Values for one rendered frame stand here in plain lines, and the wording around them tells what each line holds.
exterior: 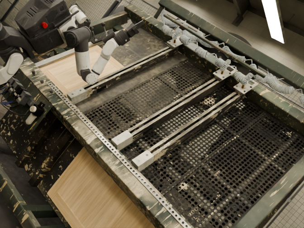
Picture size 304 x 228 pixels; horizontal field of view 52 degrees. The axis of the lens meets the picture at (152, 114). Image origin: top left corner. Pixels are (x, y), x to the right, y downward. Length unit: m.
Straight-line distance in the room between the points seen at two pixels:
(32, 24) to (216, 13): 6.67
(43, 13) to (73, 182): 1.15
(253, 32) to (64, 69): 5.78
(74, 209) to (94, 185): 0.22
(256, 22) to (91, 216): 6.47
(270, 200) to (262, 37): 5.99
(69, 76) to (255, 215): 1.64
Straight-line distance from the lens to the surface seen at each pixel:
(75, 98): 2.27
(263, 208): 1.90
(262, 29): 7.75
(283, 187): 2.02
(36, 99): 2.39
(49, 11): 2.03
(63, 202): 2.38
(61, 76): 2.53
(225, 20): 8.12
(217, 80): 2.49
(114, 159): 1.91
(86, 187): 2.27
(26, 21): 2.08
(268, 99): 2.43
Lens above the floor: 1.34
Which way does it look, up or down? 4 degrees down
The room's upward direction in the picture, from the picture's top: 39 degrees clockwise
